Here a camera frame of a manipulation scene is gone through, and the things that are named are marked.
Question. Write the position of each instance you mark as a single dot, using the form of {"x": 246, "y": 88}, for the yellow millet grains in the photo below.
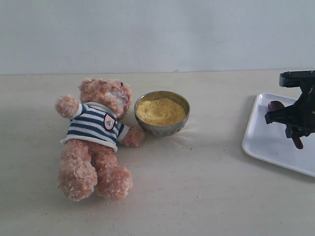
{"x": 161, "y": 112}

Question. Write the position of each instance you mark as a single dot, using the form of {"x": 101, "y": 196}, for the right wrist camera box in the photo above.
{"x": 292, "y": 79}

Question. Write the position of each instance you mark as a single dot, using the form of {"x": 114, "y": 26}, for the metal bowl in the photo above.
{"x": 163, "y": 131}

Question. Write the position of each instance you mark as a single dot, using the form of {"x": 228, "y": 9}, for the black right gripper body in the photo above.
{"x": 301, "y": 115}

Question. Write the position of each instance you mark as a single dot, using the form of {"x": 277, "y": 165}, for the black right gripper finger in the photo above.
{"x": 284, "y": 115}

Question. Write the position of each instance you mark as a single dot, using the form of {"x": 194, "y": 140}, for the pink teddy bear striped sweater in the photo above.
{"x": 88, "y": 159}

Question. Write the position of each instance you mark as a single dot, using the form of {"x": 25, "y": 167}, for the dark red wooden spoon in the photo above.
{"x": 277, "y": 105}

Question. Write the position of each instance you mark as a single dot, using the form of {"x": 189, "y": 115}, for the white rectangular plastic tray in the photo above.
{"x": 268, "y": 142}

